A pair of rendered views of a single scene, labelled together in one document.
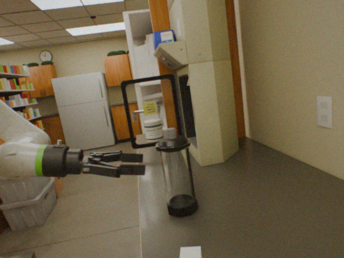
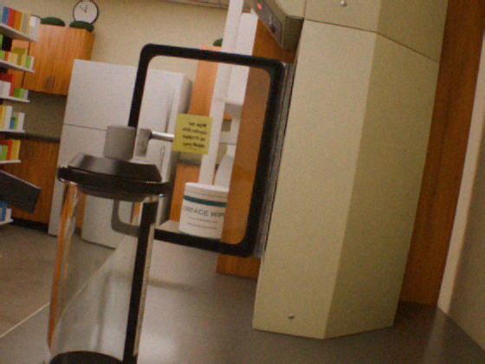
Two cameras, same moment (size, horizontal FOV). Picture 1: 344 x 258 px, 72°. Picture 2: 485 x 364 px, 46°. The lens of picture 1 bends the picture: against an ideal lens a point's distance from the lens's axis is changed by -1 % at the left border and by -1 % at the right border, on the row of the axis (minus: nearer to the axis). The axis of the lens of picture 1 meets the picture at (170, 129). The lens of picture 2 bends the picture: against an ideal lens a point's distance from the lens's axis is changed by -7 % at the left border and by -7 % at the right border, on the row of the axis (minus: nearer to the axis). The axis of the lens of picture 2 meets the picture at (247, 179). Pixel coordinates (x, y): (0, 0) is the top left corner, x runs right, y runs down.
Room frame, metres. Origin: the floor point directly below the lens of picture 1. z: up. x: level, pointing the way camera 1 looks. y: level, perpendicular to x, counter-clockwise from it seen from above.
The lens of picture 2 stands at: (0.19, -0.21, 1.21)
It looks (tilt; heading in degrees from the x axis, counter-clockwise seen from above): 3 degrees down; 9
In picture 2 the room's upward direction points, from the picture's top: 9 degrees clockwise
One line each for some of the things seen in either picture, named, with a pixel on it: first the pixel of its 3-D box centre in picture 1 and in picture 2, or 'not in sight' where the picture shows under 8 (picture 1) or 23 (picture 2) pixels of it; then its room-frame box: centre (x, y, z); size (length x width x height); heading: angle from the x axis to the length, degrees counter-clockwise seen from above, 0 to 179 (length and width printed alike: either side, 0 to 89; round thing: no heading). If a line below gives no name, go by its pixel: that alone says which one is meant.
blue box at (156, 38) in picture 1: (163, 41); not in sight; (1.31, -0.03, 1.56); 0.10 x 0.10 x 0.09; 7
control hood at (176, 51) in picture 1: (168, 58); (271, 6); (1.22, -0.04, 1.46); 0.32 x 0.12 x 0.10; 7
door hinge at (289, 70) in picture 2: (180, 108); (274, 160); (1.37, -0.07, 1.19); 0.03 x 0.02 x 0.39; 7
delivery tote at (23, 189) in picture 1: (25, 178); not in sight; (2.68, 1.76, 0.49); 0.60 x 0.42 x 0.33; 7
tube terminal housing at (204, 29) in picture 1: (207, 80); (362, 98); (1.24, -0.22, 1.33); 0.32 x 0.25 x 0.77; 7
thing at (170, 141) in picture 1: (172, 138); (116, 160); (0.72, 0.00, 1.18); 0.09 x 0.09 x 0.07
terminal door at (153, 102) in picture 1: (152, 112); (195, 147); (1.38, 0.09, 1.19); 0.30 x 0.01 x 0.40; 89
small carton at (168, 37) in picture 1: (167, 39); not in sight; (1.18, -0.05, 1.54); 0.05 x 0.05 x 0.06; 80
